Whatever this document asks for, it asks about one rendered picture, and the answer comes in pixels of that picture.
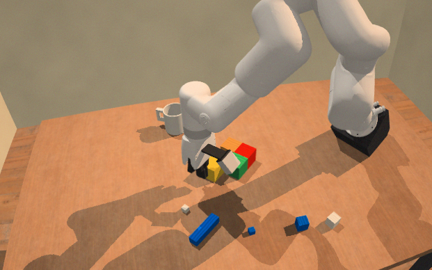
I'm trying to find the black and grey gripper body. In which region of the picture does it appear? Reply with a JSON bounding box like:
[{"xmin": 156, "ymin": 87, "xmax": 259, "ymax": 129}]
[{"xmin": 182, "ymin": 132, "xmax": 216, "ymax": 170}]

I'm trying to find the yellow cube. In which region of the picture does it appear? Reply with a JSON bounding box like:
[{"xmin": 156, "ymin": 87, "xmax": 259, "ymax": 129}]
[{"xmin": 206, "ymin": 157, "xmax": 224, "ymax": 182}]

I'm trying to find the red cube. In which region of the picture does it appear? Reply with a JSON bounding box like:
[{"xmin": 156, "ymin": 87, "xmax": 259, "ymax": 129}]
[{"xmin": 234, "ymin": 143, "xmax": 256, "ymax": 169}]

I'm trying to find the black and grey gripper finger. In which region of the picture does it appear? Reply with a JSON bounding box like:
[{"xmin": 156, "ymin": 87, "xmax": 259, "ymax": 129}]
[
  {"xmin": 187, "ymin": 158, "xmax": 206, "ymax": 180},
  {"xmin": 203, "ymin": 159, "xmax": 209, "ymax": 177}
]

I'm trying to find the green cube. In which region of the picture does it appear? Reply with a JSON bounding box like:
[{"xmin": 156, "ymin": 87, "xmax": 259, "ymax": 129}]
[{"xmin": 229, "ymin": 152, "xmax": 248, "ymax": 180}]

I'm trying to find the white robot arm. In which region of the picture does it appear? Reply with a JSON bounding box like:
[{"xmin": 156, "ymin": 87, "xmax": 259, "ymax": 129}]
[{"xmin": 179, "ymin": 0, "xmax": 390, "ymax": 140}]

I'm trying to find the grey mug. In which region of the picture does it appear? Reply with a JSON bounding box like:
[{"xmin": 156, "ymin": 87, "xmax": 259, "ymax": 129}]
[{"xmin": 156, "ymin": 103, "xmax": 184, "ymax": 135}]

